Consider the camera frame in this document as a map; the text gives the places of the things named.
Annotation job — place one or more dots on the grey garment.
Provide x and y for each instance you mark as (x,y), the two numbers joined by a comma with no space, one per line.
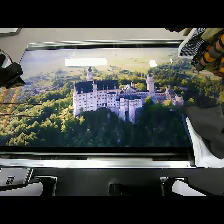
(208,128)

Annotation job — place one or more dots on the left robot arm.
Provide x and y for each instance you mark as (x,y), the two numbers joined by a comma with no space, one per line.
(11,75)

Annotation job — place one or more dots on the black white checked garment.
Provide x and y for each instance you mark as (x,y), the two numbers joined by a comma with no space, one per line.
(193,43)

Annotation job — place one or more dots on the yellow black striped garment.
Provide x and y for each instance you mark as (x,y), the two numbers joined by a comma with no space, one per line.
(211,56)

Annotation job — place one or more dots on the olive garment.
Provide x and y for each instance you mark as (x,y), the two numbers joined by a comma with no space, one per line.
(213,33)

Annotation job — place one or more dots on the silver frame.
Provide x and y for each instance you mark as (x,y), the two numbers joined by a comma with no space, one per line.
(100,163)

